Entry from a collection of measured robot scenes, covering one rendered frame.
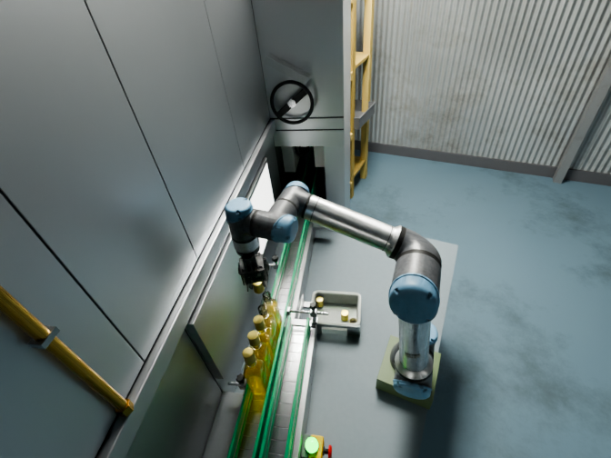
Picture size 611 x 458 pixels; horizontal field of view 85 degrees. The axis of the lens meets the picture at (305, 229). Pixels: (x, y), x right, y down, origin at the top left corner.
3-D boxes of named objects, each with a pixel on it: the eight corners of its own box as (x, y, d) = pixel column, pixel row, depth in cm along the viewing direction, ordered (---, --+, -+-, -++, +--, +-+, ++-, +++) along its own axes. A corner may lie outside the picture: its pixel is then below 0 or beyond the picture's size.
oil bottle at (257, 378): (257, 383, 123) (245, 353, 109) (272, 383, 122) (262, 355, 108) (254, 398, 119) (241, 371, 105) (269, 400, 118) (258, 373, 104)
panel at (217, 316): (272, 213, 181) (261, 157, 158) (277, 213, 181) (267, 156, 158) (215, 378, 115) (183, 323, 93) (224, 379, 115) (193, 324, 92)
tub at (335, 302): (314, 300, 163) (313, 289, 158) (360, 303, 160) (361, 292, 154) (309, 332, 151) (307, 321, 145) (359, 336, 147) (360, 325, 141)
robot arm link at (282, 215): (303, 202, 90) (265, 195, 93) (286, 228, 82) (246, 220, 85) (304, 224, 95) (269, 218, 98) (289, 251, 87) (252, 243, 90)
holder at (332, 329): (303, 300, 164) (302, 291, 159) (360, 304, 160) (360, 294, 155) (297, 332, 152) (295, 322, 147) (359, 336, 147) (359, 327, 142)
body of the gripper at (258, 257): (243, 287, 102) (235, 260, 94) (241, 266, 109) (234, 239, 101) (267, 282, 103) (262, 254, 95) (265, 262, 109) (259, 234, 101)
